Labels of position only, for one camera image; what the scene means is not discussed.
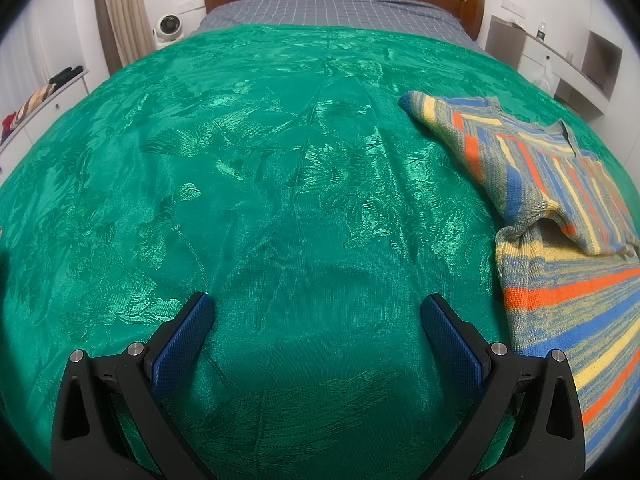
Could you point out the white desk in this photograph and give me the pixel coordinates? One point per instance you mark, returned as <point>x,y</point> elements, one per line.
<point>537,50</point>

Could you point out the white plastic bag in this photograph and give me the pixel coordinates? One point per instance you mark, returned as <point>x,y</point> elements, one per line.
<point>545,77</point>

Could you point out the striped knit sweater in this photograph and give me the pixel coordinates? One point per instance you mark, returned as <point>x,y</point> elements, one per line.
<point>550,185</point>

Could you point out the green floral blanket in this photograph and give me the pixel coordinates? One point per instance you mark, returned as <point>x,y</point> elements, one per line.
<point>250,185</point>

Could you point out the grey checked bedsheet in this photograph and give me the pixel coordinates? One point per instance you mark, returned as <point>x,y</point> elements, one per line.
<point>325,12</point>

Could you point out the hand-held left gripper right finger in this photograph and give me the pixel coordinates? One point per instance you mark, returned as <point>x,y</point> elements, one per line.
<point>452,345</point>

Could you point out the white wall socket panel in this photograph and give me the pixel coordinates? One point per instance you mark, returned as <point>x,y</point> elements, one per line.
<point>512,5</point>

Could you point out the white round fan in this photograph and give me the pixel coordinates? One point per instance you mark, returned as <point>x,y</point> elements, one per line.
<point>167,27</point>

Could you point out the red folded cloth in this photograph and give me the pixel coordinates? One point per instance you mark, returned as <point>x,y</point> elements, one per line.
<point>7,125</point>

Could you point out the striped folded cloth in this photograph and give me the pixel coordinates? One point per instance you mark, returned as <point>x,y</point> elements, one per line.
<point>35,102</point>

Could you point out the white low cabinet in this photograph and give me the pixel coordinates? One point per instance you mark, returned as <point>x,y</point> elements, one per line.
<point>45,120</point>

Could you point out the beige curtain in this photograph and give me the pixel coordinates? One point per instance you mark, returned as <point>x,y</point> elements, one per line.
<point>125,10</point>

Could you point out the dark folded cloth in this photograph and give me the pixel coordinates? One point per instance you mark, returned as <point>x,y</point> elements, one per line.
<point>65,75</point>

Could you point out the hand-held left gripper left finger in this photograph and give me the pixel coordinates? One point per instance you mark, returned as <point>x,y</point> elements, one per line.
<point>180,345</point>

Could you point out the clear plastic bottle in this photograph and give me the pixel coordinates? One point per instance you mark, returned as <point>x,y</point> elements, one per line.
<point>541,31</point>

